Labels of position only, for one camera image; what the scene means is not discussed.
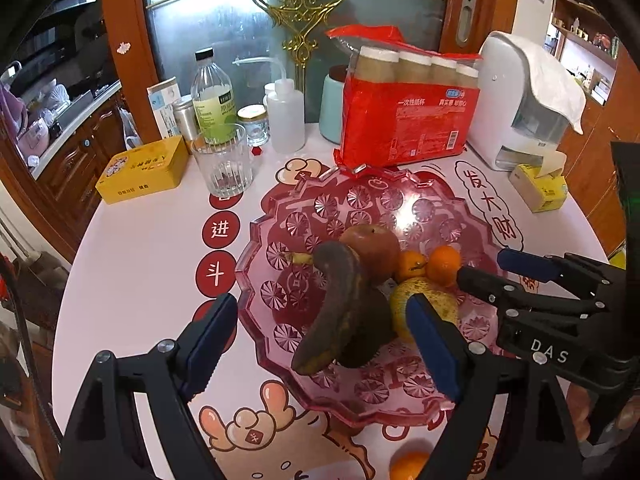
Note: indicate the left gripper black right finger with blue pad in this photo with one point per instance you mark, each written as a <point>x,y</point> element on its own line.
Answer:
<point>537,438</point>

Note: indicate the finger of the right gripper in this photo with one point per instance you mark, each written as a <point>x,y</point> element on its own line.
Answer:
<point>583,277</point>
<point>505,294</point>

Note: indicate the orange mandarin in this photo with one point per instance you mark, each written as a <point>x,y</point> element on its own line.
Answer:
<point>443,265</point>
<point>411,264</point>
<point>407,465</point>

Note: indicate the red apple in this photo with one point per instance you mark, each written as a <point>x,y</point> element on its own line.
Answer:
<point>377,247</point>

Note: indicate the overripe brown banana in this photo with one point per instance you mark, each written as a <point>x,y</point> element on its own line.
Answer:
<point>341,311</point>

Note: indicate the yellow pear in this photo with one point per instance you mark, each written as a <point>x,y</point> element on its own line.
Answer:
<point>444,303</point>

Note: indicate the yellow tissue box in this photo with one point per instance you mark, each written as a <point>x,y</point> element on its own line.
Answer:
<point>543,188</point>

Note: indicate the dark avocado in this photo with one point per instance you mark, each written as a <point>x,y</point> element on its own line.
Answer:
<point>375,331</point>

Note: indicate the white water dispenser appliance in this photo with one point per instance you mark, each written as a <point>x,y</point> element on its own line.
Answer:
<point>509,125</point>

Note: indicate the white cloth on appliance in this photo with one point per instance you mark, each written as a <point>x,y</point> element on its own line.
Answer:
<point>551,83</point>

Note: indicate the red pack of cups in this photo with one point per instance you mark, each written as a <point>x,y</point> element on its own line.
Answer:
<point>402,103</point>

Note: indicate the teal ceramic canister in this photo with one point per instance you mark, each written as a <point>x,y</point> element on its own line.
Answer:
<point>331,106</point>

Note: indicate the wooden kitchen cabinet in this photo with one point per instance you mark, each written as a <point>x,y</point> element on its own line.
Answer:
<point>48,209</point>

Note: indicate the yellow tin box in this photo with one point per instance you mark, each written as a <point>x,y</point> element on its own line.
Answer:
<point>150,168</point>

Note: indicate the white squeeze bottle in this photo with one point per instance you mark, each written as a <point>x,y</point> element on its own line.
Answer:
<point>285,106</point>

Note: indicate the small glass jar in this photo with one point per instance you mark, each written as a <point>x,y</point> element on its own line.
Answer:
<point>254,119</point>

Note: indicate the clear drinking glass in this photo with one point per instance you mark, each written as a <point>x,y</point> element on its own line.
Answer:
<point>224,159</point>

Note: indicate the silver metal canister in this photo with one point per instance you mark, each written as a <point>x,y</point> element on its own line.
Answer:
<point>185,118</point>

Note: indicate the clear bottle black cap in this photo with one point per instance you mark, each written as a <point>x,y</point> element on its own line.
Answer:
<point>213,99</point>

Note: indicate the white blue carton box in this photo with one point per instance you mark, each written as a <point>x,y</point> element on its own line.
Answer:
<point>162,97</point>

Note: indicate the wooden wall shelf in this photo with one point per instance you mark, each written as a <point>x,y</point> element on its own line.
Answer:
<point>587,46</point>

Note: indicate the silver door handle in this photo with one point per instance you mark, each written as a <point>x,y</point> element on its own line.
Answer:
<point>465,22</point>

